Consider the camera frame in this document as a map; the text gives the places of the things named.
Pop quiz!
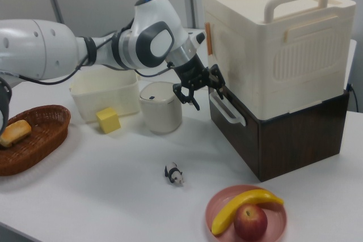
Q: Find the white rectangular plastic bin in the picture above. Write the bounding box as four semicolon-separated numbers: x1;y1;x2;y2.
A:
69;67;141;125

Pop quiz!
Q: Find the yellow banana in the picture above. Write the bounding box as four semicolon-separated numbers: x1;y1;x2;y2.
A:
211;189;285;236

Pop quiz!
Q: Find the black wall cable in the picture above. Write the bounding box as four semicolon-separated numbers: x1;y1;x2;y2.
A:
347;82;360;112

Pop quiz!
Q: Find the dark wooden drawer cabinet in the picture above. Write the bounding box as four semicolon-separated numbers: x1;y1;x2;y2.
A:
205;83;351;183

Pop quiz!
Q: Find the toy panda figure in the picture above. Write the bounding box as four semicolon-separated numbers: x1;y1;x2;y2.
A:
163;162;185;186

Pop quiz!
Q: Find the cream plastic storage box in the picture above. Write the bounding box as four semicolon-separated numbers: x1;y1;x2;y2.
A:
200;0;357;120

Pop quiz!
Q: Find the dark drawer with white handle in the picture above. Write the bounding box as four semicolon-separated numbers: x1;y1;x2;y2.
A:
206;84;261;182

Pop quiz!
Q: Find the pink plate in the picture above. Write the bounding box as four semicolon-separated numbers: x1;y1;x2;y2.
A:
205;184;288;242

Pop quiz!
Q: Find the toasted bread loaf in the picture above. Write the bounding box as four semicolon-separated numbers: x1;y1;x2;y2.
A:
0;119;32;148

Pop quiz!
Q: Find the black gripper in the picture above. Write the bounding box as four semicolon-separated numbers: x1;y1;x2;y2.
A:
172;56;227;112

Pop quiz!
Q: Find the yellow cube block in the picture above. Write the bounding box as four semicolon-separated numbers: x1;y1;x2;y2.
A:
95;107;122;135

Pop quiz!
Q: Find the brown wicker basket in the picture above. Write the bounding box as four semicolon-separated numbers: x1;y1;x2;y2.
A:
0;104;71;177

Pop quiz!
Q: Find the red apple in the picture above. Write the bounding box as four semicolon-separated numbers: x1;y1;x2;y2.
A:
233;204;268;241

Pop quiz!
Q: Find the small white trash can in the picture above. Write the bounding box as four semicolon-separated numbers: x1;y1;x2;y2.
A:
138;81;183;134

